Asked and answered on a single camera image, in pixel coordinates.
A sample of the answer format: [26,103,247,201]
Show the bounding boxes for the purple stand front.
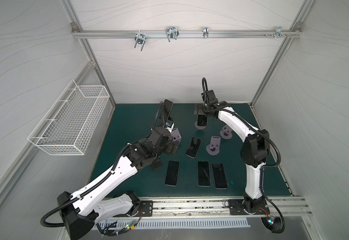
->
[220,125,232,140]

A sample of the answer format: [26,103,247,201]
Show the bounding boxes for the pink-edged phone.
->
[185,137,201,159]

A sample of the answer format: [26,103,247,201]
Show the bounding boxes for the teal-edged phone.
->
[197,161,211,187]

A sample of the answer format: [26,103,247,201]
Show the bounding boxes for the purple-edged phone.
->
[212,163,228,189]

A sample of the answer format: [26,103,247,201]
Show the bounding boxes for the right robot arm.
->
[201,87,280,215]

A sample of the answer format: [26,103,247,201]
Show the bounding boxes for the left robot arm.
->
[40,127,180,240]

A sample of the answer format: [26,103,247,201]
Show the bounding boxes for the black stand left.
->
[150,159,163,171]

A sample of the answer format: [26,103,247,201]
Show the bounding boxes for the metal clamp small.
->
[203,27,209,39]

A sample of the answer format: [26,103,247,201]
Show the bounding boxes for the metal U-bolt clamp centre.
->
[165,26,179,42]

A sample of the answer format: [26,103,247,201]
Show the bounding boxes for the metal u-bolt clamp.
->
[165,26,179,42]
[134,33,146,51]

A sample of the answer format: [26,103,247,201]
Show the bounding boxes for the metal U-bolt clamp left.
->
[134,33,146,51]

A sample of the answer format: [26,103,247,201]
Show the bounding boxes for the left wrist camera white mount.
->
[163,120,174,133]

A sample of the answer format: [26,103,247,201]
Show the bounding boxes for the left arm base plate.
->
[131,201,153,217]

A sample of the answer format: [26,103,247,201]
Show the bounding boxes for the slotted cable duct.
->
[134,218,250,230]

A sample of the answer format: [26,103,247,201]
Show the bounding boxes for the white wire basket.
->
[27,80,109,156]

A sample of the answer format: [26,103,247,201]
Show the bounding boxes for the metal bracket right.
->
[264,27,291,39]

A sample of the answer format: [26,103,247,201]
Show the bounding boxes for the left base cable bundle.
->
[95,206,143,237]

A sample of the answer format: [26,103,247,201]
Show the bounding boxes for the base cable bundle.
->
[95,206,143,237]
[259,194,286,234]

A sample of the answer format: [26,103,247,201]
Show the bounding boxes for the right base cable bundle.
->
[259,194,286,234]

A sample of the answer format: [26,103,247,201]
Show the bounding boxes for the aluminium cross rail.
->
[72,29,303,39]

